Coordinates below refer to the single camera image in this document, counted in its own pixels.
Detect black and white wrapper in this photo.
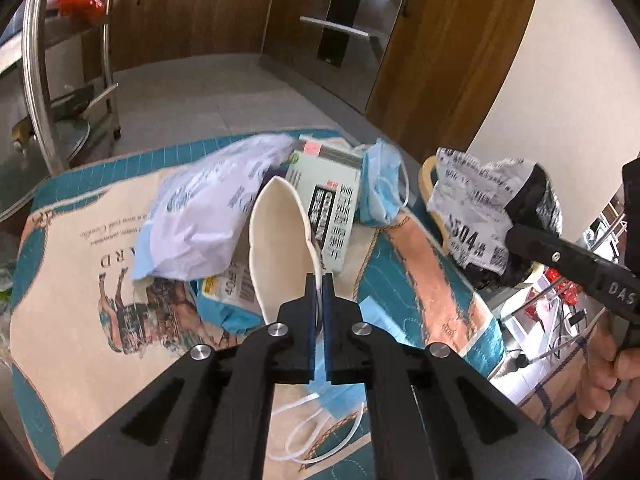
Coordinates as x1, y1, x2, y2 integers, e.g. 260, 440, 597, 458
432, 146, 563, 288

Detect teal and cream printed blanket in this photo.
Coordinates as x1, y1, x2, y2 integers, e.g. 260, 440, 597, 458
10, 127, 506, 480

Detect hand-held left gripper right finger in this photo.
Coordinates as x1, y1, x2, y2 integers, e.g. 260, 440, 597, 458
322, 272, 583, 480

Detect grey and green printed box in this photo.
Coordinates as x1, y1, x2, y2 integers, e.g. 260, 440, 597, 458
285, 134, 364, 276

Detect clear bag of green vegetables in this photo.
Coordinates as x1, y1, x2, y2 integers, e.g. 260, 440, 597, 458
0, 260, 16, 301

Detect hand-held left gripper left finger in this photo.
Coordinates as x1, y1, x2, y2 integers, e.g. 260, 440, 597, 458
52, 272, 323, 480

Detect white plastic bag blue print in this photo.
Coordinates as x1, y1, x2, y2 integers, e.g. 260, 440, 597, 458
147, 133, 296, 281

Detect person's right hand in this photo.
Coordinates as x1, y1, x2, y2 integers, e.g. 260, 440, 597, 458
575, 310, 640, 436

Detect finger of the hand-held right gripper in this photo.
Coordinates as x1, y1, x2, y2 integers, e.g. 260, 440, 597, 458
506, 223, 598, 288

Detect cream rimmed teal waste bin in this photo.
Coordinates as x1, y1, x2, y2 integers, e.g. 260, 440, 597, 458
419, 156, 543, 286

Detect stainless steel oven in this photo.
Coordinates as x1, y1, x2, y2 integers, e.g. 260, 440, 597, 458
262, 0, 418, 111

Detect blue printed packet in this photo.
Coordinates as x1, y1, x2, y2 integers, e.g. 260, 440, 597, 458
192, 265, 266, 336

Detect stainless steel shelf rack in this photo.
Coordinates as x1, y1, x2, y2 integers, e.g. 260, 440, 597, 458
0, 0, 123, 221

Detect wooden kitchen cabinets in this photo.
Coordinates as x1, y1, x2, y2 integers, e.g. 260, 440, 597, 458
82, 0, 538, 166

